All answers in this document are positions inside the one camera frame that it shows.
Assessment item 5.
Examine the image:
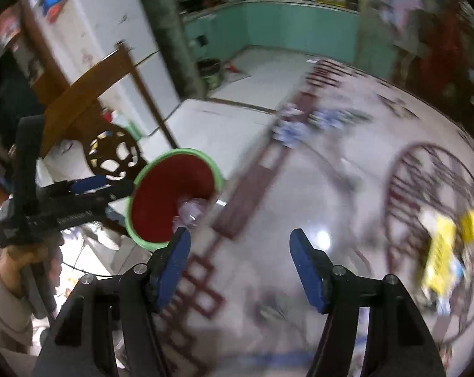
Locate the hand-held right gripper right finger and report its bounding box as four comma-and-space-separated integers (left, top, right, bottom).
289, 228, 447, 377

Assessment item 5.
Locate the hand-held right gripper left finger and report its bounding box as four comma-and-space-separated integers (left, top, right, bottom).
33, 227, 191, 377

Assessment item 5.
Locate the red basin with green rim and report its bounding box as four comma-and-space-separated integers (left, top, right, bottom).
126, 148, 225, 251

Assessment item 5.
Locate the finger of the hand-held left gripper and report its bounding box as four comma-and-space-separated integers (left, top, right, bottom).
44, 175, 109, 202
58, 181, 136, 229

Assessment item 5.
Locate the yellow medicine box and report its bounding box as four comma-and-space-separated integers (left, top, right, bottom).
420, 211, 459, 297

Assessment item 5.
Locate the blue snack wrapper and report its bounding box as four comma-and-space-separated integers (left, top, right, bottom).
445, 257, 466, 288

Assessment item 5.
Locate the white refrigerator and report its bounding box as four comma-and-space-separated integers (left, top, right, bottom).
25, 0, 183, 142

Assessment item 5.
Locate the crumpled white paper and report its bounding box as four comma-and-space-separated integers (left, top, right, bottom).
174, 198, 210, 232

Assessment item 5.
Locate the teal kitchen counter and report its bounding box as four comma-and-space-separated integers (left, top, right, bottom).
182, 0, 360, 63

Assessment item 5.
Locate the person's left hand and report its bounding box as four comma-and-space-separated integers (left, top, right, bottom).
0, 239, 65, 292

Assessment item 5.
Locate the black bucket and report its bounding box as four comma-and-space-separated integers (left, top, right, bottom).
198, 59, 223, 89

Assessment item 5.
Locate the carved wooden chair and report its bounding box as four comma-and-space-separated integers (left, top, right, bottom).
36, 41, 179, 183

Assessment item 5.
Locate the red garment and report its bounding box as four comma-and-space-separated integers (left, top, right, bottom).
418, 4, 474, 92

